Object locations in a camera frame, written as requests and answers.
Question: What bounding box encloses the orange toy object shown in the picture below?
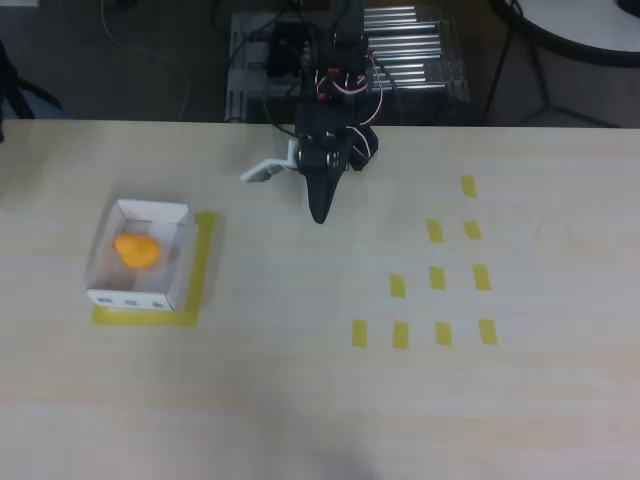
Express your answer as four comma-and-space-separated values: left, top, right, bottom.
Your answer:
112, 232, 162, 271

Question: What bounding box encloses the white cardboard box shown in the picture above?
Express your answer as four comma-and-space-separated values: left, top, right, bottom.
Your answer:
85, 198, 197, 314

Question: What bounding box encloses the round white table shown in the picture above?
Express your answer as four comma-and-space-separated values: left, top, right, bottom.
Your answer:
487, 0, 640, 69

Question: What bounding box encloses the black office chair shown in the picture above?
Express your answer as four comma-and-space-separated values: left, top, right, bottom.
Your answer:
0, 39, 65, 120

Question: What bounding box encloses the red white servo wire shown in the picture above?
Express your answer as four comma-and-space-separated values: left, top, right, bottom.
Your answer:
313, 49, 385, 161

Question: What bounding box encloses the black camera cable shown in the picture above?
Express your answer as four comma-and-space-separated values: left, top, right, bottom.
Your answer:
262, 79, 301, 139

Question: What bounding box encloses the aluminium roller conveyor frame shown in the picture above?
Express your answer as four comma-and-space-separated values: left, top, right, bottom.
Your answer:
224, 4, 474, 125

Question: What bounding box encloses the white floor cable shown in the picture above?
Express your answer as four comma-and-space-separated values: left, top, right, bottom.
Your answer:
99, 0, 192, 121

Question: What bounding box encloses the black table leg frame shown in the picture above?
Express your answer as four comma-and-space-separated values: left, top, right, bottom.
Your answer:
482, 19, 624, 129

